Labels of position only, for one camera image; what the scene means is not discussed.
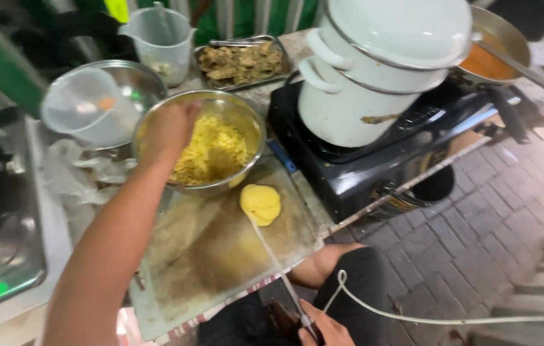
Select black bucket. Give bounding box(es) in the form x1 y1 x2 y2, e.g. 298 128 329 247
368 164 456 222

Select round yellow dough patty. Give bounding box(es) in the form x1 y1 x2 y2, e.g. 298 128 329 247
239 184 282 227

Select clear worn cutting board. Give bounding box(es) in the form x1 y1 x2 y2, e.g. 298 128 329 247
129 155 325 342

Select white enamel pot lid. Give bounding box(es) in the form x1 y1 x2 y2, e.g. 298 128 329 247
322 0 474 72

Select crumpled clear plastic bags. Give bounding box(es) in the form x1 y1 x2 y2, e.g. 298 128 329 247
40 139 138 241

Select person's left hand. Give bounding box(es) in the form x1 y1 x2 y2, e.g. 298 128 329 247
138 101 203 168

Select white cord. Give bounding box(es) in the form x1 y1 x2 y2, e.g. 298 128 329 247
321 269 544 325

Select tall clear plastic measuring jug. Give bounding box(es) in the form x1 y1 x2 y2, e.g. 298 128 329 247
118 2 198 88

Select black tabletop gas stove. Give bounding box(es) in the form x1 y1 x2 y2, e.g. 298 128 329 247
267 72 532 225

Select long metal ladle handle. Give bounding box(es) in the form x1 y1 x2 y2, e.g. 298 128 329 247
473 33 544 107

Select metal tray of fried food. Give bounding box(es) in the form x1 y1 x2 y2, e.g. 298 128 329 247
193 35 296 92

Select blue plastic handle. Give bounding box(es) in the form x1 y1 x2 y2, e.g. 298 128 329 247
267 139 299 175

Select dark handled kitchen knife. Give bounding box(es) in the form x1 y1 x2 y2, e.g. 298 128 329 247
247 214 326 346

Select yellow crumbly dough mixture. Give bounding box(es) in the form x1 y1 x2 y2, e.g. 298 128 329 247
168 114 250 186

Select white enamel steamer pot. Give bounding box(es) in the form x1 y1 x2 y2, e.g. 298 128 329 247
297 14 449 149

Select person's right hand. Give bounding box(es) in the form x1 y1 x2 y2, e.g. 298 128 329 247
297 299 356 346

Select metal tongs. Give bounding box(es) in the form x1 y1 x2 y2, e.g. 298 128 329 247
208 36 277 48

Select steel pan with orange sauce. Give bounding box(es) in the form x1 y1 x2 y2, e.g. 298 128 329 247
456 5 531 86

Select steel bowl with yellow mixture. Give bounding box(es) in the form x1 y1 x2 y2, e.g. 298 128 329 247
131 90 267 198

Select person's leg in black shorts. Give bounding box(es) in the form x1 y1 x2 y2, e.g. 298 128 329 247
197 242 400 346

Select clear plastic scoop jug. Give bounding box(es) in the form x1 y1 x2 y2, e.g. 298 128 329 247
40 67 142 149

